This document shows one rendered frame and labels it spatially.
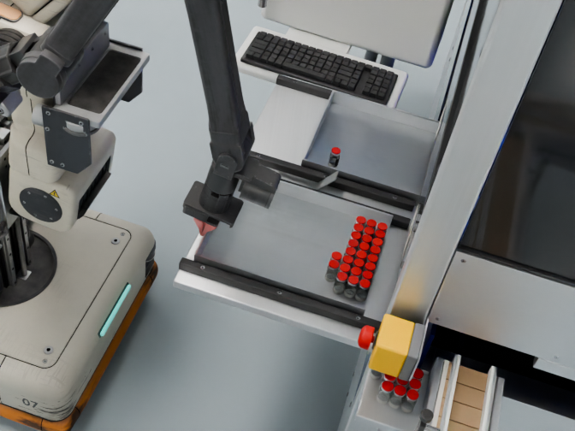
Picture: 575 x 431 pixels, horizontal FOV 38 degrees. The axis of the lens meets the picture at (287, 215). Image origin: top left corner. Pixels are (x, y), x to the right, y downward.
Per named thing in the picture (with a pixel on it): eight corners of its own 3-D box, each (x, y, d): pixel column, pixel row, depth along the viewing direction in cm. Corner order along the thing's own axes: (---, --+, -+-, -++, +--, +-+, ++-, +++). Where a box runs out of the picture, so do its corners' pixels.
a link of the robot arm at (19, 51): (16, 39, 145) (1, 58, 142) (56, 22, 140) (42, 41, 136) (50, 80, 150) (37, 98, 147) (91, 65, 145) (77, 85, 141)
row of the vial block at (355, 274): (373, 235, 173) (378, 220, 170) (353, 299, 161) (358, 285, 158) (363, 232, 174) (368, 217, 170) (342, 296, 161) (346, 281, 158)
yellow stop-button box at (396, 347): (416, 349, 146) (426, 325, 141) (407, 382, 141) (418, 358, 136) (374, 335, 147) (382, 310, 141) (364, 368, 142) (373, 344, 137)
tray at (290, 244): (389, 226, 176) (393, 215, 173) (361, 321, 158) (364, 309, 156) (237, 179, 179) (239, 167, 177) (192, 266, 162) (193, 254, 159)
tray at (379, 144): (467, 142, 198) (471, 131, 195) (449, 216, 180) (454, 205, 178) (329, 101, 201) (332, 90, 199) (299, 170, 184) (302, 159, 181)
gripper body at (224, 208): (230, 230, 156) (240, 206, 151) (180, 209, 156) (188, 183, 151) (241, 207, 161) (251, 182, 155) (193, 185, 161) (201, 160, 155)
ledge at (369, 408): (442, 385, 153) (446, 380, 152) (430, 446, 144) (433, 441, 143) (370, 361, 155) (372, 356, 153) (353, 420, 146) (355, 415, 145)
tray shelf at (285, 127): (467, 135, 202) (470, 129, 201) (413, 366, 155) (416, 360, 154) (280, 79, 208) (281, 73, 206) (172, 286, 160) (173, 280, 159)
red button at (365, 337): (380, 339, 144) (385, 326, 141) (376, 357, 142) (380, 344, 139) (359, 332, 145) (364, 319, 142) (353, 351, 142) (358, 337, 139)
